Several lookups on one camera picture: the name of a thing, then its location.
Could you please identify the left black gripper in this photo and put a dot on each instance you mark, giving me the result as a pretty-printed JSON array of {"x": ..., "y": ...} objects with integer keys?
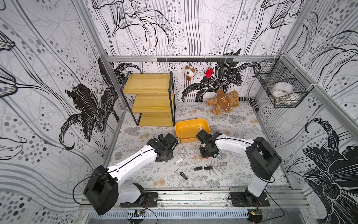
[{"x": 169, "y": 157}]

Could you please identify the wooden shelf with black frame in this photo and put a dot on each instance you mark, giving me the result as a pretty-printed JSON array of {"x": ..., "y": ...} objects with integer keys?
[{"x": 150, "y": 98}]

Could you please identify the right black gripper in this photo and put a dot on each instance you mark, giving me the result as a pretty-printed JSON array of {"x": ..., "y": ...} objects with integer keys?
[{"x": 202, "y": 137}]

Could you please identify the hanging brown white plush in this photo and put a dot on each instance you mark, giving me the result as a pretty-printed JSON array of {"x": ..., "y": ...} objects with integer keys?
[{"x": 189, "y": 73}]

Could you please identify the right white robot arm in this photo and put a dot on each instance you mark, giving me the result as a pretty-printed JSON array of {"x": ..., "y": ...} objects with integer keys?
[{"x": 263, "y": 159}]

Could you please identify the striped black white object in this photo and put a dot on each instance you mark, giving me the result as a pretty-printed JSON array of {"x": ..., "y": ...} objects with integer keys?
[{"x": 252, "y": 102}]

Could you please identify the yellow plastic storage box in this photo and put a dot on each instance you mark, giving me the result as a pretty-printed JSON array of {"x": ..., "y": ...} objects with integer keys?
[{"x": 188, "y": 129}]

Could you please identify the white slotted cable duct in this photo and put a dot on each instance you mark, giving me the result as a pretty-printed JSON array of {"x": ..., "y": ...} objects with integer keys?
[{"x": 176, "y": 214}]

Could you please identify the hanging red plush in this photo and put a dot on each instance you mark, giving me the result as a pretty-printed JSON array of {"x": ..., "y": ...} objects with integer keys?
[{"x": 209, "y": 72}]

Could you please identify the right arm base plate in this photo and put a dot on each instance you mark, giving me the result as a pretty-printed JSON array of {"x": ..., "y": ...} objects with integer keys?
[{"x": 246, "y": 199}]

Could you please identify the white tape roll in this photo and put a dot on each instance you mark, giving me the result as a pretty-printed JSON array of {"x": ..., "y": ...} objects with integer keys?
[{"x": 281, "y": 89}]

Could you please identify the black silver swivel usb drive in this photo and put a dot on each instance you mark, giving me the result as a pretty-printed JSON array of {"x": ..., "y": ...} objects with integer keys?
[{"x": 183, "y": 176}]

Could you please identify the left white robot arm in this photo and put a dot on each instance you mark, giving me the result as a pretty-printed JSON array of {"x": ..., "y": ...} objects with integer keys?
[{"x": 105, "y": 187}]

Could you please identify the black wire wall basket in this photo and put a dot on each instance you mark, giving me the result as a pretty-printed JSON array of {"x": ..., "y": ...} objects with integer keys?
[{"x": 271, "y": 71}]

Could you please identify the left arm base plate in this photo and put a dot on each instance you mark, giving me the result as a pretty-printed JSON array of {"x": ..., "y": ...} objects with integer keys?
[{"x": 148, "y": 199}]

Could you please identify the black connector box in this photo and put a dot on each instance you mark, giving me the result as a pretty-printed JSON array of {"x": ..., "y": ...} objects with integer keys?
[{"x": 255, "y": 216}]

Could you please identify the small circuit board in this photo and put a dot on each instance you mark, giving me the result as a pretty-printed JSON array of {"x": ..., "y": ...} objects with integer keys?
[{"x": 139, "y": 214}]

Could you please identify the black hanging rail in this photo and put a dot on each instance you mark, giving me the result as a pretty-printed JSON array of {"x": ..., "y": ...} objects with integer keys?
[{"x": 195, "y": 59}]

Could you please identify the black usb drive clear cap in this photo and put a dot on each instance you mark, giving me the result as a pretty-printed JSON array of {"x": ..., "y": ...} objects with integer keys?
[{"x": 198, "y": 168}]

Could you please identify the brown teddy bear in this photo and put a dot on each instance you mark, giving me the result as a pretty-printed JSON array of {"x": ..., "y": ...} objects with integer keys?
[{"x": 224, "y": 102}]

